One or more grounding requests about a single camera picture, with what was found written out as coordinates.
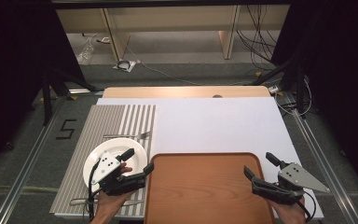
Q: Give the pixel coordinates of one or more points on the dark curtain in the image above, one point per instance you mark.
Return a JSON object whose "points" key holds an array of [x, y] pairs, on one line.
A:
{"points": [[345, 77], [12, 62]]}

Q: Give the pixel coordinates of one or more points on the white board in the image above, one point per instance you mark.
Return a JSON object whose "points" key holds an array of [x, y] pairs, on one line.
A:
{"points": [[214, 124]]}

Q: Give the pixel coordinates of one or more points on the person's right hand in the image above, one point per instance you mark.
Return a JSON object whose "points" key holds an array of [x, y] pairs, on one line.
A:
{"points": [[289, 214]]}

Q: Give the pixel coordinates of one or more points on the beige desk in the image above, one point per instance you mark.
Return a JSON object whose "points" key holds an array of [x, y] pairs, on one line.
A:
{"points": [[167, 18]]}

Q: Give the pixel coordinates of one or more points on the striped grey placemat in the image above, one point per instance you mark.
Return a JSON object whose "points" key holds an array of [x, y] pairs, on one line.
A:
{"points": [[112, 121]]}

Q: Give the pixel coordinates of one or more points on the person's left hand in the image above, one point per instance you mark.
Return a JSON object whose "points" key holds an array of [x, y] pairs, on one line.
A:
{"points": [[112, 203]]}

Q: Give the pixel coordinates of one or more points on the light wooden table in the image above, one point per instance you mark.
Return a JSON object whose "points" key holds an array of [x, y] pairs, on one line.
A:
{"points": [[167, 91]]}

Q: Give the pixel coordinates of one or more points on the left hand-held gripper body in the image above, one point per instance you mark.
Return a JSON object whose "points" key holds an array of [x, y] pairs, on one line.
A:
{"points": [[107, 169]]}

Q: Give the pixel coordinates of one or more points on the brown wooden tray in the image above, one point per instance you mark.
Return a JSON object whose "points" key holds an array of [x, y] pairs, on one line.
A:
{"points": [[199, 186]]}

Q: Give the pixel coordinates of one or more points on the clear plastic bag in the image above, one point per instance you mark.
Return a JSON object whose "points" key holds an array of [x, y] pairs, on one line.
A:
{"points": [[85, 53]]}

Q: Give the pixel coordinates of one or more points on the black metal stand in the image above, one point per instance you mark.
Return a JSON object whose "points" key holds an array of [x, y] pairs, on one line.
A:
{"points": [[46, 99], [300, 93]]}

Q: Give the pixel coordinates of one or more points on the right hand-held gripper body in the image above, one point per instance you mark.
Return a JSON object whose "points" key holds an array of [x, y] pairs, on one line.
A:
{"points": [[298, 179]]}

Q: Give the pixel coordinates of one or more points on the metal floor rail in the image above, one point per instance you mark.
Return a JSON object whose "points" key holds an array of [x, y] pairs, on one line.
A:
{"points": [[320, 149], [28, 161]]}

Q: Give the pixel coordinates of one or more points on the white plate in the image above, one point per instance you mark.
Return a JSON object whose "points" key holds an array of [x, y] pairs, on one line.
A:
{"points": [[112, 144]]}

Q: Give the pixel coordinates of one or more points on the white plug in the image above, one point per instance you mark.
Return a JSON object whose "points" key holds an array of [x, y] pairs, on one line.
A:
{"points": [[273, 90]]}

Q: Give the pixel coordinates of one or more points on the silver fork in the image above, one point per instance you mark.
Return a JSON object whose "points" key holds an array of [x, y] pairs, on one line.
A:
{"points": [[143, 135]]}

